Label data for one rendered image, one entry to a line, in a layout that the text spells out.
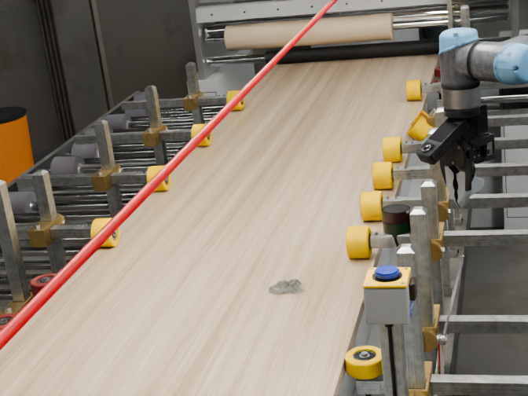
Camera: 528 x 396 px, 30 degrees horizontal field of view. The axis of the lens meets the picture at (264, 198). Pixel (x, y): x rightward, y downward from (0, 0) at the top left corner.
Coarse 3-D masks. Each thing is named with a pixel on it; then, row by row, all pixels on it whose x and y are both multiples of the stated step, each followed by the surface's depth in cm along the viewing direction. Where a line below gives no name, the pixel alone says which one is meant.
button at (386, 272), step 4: (376, 268) 156; (380, 268) 156; (384, 268) 156; (388, 268) 156; (392, 268) 155; (396, 268) 155; (376, 272) 155; (380, 272) 154; (384, 272) 154; (388, 272) 154; (392, 272) 154; (396, 272) 154; (376, 276) 154; (380, 276) 154; (384, 276) 154; (388, 276) 153; (392, 276) 153; (396, 276) 154
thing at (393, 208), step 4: (392, 204) 208; (396, 204) 208; (400, 204) 207; (404, 204) 207; (384, 208) 206; (388, 208) 206; (392, 208) 206; (396, 208) 206; (400, 208) 205; (404, 208) 205; (408, 208) 205; (388, 212) 204; (392, 212) 204; (396, 212) 203; (400, 212) 203; (388, 224) 205; (392, 224) 204; (396, 224) 204; (400, 224) 204; (396, 236) 208; (396, 240) 208; (396, 244) 208
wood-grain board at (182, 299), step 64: (384, 64) 444; (256, 128) 368; (320, 128) 358; (384, 128) 348; (192, 192) 306; (256, 192) 298; (320, 192) 292; (384, 192) 285; (128, 256) 262; (192, 256) 257; (256, 256) 252; (320, 256) 247; (64, 320) 229; (128, 320) 225; (192, 320) 221; (256, 320) 217; (320, 320) 214; (0, 384) 203; (64, 384) 200; (128, 384) 197; (192, 384) 194; (256, 384) 191; (320, 384) 188
